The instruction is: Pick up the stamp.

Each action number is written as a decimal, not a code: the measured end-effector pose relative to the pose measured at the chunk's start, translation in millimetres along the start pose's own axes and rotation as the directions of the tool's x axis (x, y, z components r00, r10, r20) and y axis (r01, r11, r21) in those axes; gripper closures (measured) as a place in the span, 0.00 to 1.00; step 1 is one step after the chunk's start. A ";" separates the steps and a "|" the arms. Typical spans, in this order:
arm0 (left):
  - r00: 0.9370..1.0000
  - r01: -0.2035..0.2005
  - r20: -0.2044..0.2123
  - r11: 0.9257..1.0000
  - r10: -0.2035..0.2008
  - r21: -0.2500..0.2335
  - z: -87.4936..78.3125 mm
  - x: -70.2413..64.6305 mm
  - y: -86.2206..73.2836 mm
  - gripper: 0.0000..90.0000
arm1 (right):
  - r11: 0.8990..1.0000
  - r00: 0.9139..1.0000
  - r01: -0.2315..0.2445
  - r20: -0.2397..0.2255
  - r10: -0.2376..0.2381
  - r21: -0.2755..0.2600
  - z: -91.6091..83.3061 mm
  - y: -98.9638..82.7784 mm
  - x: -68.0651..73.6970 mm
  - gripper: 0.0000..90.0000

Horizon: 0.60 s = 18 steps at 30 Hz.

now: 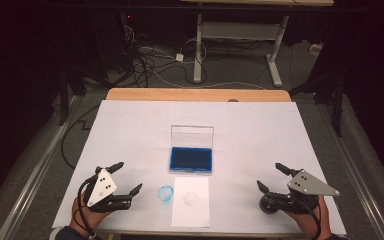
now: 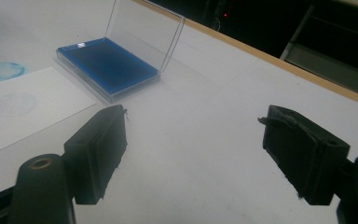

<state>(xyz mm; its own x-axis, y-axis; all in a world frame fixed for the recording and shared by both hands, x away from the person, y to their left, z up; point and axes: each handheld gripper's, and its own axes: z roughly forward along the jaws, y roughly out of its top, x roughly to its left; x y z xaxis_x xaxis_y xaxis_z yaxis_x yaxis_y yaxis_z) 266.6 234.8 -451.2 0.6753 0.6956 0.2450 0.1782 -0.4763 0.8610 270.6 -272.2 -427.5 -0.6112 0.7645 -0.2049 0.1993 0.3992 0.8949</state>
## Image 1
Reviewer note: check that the small white paper sheet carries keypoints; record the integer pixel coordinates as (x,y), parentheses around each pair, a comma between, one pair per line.
(196,216)

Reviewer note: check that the person's right hand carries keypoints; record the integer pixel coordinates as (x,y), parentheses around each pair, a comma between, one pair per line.
(315,221)

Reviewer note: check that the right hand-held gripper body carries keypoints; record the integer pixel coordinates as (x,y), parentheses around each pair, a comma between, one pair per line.
(308,185)

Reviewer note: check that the white power adapter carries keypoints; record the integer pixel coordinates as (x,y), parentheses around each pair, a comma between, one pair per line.
(179,57)

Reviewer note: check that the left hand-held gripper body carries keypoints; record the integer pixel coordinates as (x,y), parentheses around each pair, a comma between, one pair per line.
(101,190)

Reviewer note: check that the white-framed desk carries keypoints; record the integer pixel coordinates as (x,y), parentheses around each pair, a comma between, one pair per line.
(240,31)

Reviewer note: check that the person's left hand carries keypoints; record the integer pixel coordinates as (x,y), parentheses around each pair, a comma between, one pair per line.
(86,218)

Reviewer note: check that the white power strip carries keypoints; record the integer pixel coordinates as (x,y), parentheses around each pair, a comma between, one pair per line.
(315,49)

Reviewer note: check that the black stand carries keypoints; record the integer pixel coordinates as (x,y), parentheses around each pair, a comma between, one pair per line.
(63,103)
(338,106)

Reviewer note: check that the small brown round object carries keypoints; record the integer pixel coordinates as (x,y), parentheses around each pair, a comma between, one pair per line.
(233,100)

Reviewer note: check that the metal floor rail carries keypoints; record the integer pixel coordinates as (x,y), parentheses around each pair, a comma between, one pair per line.
(363,196)
(36,173)

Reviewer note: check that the blue ink pad clear case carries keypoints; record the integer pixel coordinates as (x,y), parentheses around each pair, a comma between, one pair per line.
(190,159)

